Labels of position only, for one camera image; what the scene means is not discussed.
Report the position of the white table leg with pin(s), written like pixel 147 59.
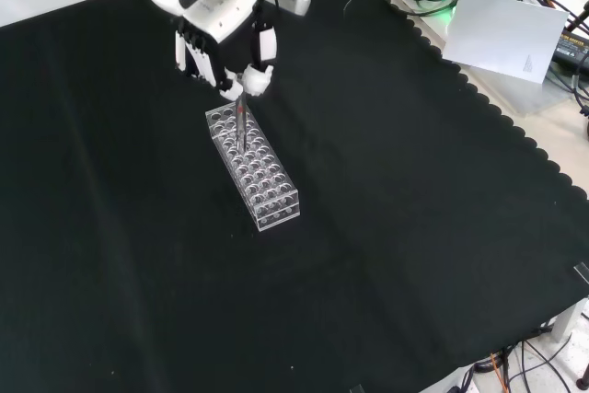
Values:
pixel 570 319

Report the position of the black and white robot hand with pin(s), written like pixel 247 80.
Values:
pixel 216 15

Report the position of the black power adapter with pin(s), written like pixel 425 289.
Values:
pixel 570 48

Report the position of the clear glass test tube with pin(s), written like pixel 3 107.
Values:
pixel 240 126

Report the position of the pale board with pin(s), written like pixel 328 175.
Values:
pixel 504 34

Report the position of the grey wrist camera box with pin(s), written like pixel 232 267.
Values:
pixel 294 3

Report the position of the black bench cloth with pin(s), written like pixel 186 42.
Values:
pixel 322 227

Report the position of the clear plastic test tube rack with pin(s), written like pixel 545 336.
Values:
pixel 257 176

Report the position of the clear cloth clip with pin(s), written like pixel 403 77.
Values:
pixel 582 271

